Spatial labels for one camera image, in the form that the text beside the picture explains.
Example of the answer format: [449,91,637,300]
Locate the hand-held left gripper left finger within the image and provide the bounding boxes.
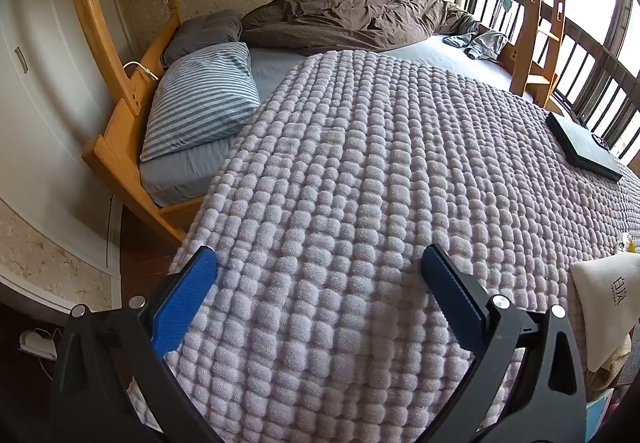
[50,245,221,443]

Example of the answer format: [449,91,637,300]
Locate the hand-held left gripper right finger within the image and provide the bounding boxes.
[420,244,588,443]

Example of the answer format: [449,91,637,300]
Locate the pink and blue box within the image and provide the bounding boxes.
[585,388,616,443]

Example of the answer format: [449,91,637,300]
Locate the grey bed sheet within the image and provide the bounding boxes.
[140,30,523,208]

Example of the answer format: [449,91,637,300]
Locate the lilac waffle blanket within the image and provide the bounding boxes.
[127,50,640,443]

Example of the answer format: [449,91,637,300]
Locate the white power strip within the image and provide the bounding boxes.
[19,329,60,359]

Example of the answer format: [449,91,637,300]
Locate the white cloth pouch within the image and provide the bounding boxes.
[570,259,640,372]

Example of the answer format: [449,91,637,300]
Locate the black flat box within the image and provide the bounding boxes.
[545,110,625,182]

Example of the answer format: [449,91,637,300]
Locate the striped pillow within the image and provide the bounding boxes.
[140,42,262,162]

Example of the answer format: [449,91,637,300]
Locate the wooden bunk ladder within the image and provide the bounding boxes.
[510,0,568,111]

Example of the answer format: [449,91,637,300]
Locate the grey clothes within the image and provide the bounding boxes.
[442,29,508,61]

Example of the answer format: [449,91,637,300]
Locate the dark balcony railing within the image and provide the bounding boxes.
[467,0,640,158]

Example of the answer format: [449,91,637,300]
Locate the white wardrobe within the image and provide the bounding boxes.
[0,0,123,314]

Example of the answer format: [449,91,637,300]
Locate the grey pillow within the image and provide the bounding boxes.
[161,10,244,68]

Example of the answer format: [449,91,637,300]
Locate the brown duvet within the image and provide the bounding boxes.
[240,0,483,54]

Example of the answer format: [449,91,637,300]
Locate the wooden bunk bed frame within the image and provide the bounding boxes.
[64,0,568,246]

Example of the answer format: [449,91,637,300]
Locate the white charging cable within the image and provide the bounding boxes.
[122,61,157,81]

